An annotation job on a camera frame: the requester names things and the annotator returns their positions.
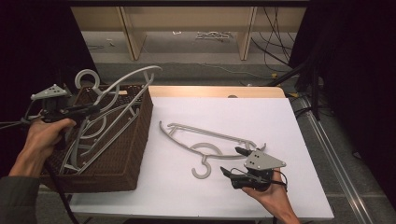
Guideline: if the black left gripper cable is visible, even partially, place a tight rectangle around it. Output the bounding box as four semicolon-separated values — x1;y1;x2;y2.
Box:
43;161;80;224

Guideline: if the white cable on floor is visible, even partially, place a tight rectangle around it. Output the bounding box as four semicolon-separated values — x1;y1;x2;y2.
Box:
167;60;273;79

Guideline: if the light wooden table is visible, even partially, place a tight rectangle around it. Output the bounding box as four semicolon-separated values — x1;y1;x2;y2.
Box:
148;85;287;99

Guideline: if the bundle of black cables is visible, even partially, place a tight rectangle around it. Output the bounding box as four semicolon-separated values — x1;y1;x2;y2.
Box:
250;7;297;73

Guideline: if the light wooden shelf unit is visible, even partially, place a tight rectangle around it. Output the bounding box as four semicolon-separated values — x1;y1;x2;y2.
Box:
70;6;308;62

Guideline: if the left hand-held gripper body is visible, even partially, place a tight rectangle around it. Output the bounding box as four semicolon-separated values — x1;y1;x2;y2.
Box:
21;83;77;124

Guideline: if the person's right hand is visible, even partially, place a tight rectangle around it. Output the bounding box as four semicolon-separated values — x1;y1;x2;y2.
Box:
241;168;296;219

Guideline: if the pile of white hangers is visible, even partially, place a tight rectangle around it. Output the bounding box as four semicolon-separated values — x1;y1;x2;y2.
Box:
195;30;233;42

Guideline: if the grey plastic clothes hanger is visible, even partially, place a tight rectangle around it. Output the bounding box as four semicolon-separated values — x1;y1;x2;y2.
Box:
60;104;141;175
158;120;268;180
62;64;163;175

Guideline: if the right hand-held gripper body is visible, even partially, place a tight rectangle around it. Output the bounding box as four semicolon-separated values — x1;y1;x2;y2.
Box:
231;149;287;192

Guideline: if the person's left hand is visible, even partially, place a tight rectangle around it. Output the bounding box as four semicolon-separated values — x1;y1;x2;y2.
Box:
22;118;78;165

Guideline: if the brown woven plastic basket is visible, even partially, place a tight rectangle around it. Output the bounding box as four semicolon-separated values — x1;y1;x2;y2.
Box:
38;83;154;194

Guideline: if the aluminium rail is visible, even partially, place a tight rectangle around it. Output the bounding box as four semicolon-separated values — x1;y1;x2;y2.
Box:
297;95;376;224

